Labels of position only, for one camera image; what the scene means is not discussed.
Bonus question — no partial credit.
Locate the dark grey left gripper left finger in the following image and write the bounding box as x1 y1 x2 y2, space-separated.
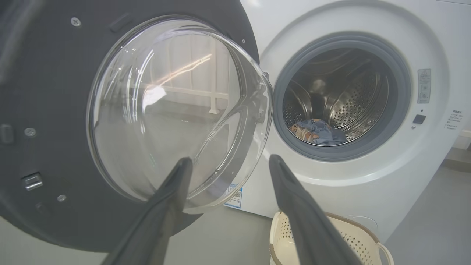
101 157 194 265

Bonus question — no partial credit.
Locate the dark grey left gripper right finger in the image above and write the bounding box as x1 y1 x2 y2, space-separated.
269 155 363 265

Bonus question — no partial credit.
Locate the dark round washing machine door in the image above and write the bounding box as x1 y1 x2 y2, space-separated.
0 0 275 254

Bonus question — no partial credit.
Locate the blue patterned garment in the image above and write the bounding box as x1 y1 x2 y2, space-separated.
290 119 348 146

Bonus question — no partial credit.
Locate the blue energy label sticker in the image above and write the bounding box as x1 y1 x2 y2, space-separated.
224 184 243 209

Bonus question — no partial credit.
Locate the cream perforated laundry basket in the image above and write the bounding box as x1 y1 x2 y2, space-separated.
269 211 395 265

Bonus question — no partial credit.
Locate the white front-load washing machine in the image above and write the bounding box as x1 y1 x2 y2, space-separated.
224 0 471 243

